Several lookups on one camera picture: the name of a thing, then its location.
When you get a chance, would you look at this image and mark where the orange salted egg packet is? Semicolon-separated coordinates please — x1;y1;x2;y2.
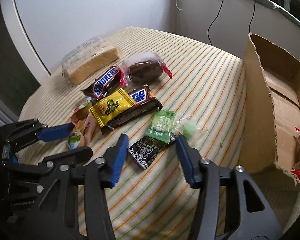
70;96;93;125

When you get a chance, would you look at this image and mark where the black cable left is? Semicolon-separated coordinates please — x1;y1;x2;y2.
207;0;235;46

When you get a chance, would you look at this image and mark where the black patterned snack packet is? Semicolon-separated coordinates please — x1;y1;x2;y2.
127;134;175;170

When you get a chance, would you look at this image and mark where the dark cake clear wrapper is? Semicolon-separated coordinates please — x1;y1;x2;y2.
120;51;173;86

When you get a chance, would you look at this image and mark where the green candy clear wrapper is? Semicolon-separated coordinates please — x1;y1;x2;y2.
173;116;208;146

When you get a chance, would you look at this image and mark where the clear bag of crackers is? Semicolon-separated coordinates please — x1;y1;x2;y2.
62;36;121;86

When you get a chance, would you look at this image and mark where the black cable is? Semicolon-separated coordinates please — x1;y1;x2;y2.
207;0;235;46
248;0;266;34

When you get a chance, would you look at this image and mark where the brown cardboard box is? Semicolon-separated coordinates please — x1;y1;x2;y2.
239;33;300;191

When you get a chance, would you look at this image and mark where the pink stick packet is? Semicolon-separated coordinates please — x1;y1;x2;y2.
82;113;97;146

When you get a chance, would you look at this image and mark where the black cable right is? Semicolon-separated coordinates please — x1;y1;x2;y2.
248;0;266;34

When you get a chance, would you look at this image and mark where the Snickers bar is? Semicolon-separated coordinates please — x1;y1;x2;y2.
81;66;123;100

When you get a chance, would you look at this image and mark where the green square candy packet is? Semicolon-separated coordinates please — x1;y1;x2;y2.
145;110;175;144

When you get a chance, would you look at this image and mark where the yellow snack packet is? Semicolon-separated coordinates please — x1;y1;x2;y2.
89;88;136;128

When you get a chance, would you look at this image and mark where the dark chocolate bar blue label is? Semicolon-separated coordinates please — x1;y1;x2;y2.
101;85;162;135

